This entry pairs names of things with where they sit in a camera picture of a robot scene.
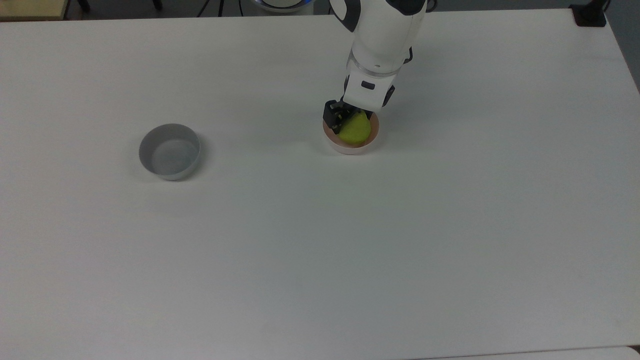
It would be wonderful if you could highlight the black table clamp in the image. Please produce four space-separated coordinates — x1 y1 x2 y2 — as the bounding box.
569 0 609 28

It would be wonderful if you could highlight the white adjoining table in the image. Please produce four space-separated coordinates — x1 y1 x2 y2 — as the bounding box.
410 345 640 360

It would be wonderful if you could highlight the green pear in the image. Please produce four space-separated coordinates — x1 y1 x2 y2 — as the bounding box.
338 110 373 147

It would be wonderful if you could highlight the grey plastic bowl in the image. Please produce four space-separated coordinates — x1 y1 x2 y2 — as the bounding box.
138 123 202 182

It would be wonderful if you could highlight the light wooden board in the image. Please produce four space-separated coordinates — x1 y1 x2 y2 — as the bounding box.
0 0 69 22

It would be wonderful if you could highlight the pink plastic bowl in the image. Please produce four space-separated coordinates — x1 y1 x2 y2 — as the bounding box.
322 112 380 155

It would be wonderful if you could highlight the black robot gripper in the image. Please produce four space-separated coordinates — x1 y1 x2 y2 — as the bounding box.
322 67 396 134

